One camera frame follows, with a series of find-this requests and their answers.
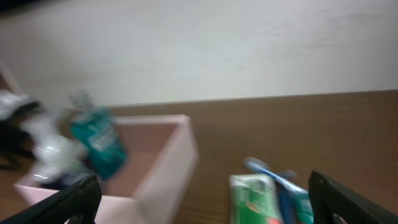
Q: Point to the blue white toothbrush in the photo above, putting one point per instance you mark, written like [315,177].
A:
[270,174]

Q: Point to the red green toothpaste tube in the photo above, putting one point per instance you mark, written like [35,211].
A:
[303,207]

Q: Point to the teal mouthwash bottle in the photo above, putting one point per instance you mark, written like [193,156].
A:
[93,126]

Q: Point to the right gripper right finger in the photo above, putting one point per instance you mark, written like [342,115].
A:
[332,202]

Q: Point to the white cardboard box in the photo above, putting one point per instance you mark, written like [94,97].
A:
[161,157]

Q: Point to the green soap box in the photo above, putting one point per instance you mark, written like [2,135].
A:
[254,200]

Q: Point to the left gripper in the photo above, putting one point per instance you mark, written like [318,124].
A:
[13,108]

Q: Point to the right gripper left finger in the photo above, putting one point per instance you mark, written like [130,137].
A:
[77,203]

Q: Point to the clear hand soap pump bottle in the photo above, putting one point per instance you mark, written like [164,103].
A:
[58,159]

